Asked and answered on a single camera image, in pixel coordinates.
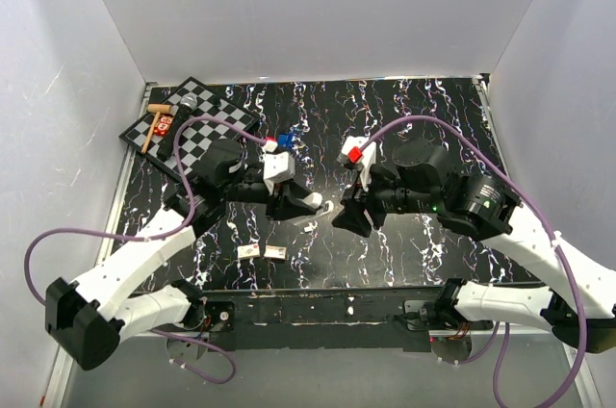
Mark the staple box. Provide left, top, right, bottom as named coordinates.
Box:
left=264, top=245, right=287, bottom=261
left=237, top=243, right=261, bottom=261

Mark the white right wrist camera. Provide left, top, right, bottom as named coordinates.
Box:
left=337, top=136, right=377, bottom=191

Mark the left staple box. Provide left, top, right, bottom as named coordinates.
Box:
left=237, top=243, right=261, bottom=261

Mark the wooden mallet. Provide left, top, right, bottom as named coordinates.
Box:
left=141, top=104, right=172, bottom=154

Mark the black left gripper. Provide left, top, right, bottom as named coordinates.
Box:
left=221, top=172, right=317, bottom=221

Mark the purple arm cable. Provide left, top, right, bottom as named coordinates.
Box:
left=23, top=114, right=280, bottom=385
left=348, top=115, right=588, bottom=408

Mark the red toy block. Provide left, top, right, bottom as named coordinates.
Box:
left=154, top=115, right=173, bottom=137

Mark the blue stapler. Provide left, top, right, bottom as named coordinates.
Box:
left=277, top=132, right=295, bottom=149

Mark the black microphone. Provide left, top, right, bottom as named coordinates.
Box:
left=157, top=93, right=198, bottom=162

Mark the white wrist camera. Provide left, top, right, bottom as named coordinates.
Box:
left=263, top=151, right=295, bottom=194
left=337, top=136, right=377, bottom=191

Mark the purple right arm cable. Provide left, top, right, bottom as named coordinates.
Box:
left=348, top=115, right=588, bottom=408

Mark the right staple box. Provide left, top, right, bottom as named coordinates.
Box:
left=264, top=245, right=287, bottom=261

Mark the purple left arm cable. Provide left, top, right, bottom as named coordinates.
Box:
left=23, top=114, right=280, bottom=385

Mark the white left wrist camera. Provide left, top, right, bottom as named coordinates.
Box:
left=263, top=151, right=295, bottom=194

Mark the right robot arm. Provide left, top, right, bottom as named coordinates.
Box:
left=333, top=137, right=615, bottom=353

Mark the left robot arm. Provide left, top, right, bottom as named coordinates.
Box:
left=45, top=139, right=333, bottom=370

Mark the black white chessboard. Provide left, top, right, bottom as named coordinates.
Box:
left=118, top=75, right=259, bottom=183

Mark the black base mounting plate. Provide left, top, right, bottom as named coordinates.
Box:
left=195, top=287, right=469, bottom=352

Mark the white stapler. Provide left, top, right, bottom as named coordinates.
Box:
left=289, top=192, right=334, bottom=226

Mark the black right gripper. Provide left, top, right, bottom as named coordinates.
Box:
left=330, top=161, right=439, bottom=239

